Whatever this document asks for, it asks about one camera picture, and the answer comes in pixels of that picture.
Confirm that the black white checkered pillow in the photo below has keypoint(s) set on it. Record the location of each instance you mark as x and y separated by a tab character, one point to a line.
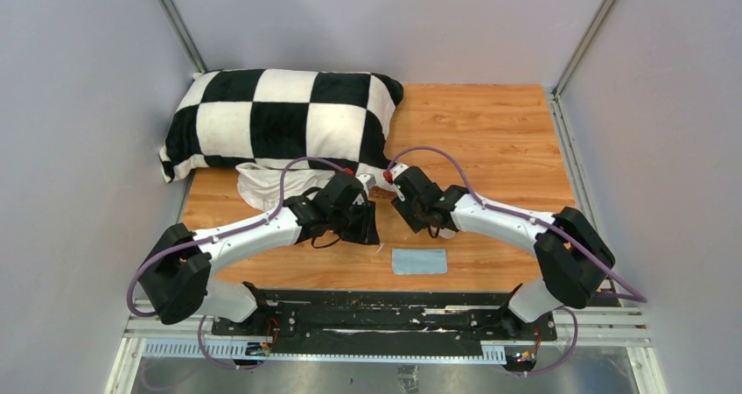
270	117

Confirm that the light blue cleaning cloth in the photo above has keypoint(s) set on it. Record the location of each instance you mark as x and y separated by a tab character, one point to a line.
408	262

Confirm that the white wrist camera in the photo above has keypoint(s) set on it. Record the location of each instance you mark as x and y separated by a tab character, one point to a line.
396	171
367	180

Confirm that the aluminium slotted rail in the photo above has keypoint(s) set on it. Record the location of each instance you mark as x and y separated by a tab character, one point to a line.
596	326

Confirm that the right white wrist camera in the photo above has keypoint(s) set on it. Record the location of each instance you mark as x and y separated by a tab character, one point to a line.
396	171

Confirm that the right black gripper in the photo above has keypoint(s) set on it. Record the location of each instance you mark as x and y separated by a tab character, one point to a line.
403	208

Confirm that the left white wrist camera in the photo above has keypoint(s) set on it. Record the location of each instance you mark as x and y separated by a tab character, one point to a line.
367	180

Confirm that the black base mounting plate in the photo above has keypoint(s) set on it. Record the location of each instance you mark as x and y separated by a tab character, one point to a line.
284	313

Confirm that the white crumpled cloth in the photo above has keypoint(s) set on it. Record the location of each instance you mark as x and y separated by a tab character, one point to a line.
259	186

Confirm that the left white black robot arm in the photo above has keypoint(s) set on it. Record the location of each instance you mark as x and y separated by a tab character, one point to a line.
179	275

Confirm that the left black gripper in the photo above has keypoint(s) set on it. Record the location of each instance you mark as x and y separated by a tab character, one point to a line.
367	231

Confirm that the left aluminium frame post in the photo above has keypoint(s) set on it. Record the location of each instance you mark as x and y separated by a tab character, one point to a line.
183	36

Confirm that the right aluminium frame post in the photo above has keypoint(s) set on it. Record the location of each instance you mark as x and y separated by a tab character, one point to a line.
584	45

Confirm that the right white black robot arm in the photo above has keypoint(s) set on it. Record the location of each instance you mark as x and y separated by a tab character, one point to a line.
572	257

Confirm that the aluminium frame post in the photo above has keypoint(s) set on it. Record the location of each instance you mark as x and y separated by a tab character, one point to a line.
584	45
183	36

